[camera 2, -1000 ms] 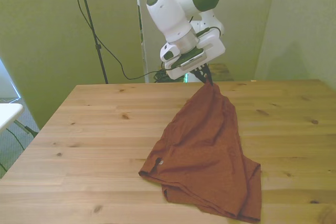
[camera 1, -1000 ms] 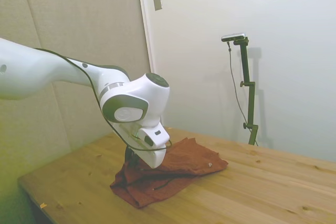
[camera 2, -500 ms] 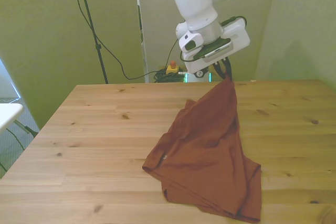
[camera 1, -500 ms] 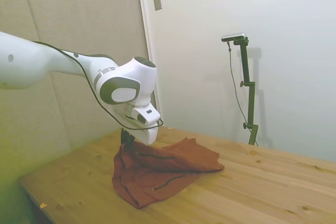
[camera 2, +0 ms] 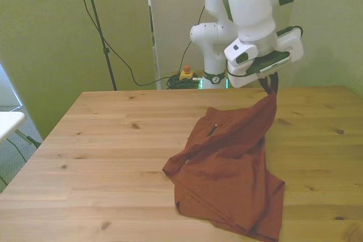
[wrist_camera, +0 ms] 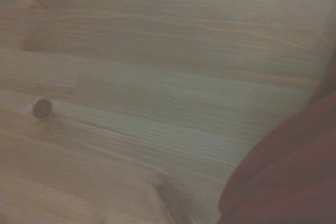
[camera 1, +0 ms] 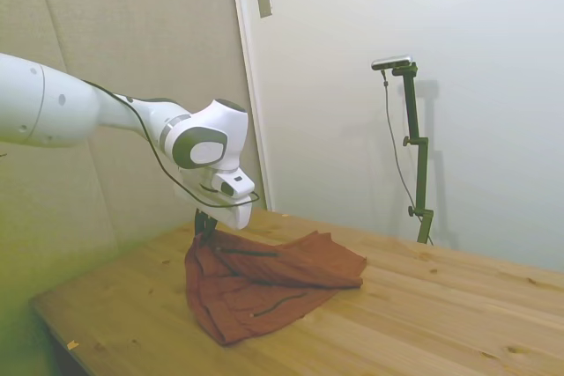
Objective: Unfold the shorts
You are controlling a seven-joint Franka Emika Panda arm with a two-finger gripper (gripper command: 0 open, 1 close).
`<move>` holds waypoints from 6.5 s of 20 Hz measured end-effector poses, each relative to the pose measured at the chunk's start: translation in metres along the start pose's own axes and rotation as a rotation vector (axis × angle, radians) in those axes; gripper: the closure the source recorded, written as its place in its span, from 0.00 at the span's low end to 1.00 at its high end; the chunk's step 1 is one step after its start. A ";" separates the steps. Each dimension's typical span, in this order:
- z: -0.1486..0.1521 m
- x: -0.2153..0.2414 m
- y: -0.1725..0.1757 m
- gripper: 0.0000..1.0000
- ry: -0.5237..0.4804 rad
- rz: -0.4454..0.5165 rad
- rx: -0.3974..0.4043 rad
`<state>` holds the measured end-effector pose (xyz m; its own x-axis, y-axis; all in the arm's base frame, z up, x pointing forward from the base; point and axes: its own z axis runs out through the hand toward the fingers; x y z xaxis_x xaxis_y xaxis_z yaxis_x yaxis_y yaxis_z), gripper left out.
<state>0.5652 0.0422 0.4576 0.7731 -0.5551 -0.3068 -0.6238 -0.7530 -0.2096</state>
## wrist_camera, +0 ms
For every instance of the dark red shorts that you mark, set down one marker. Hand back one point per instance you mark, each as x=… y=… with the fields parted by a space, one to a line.
x=288 y=176

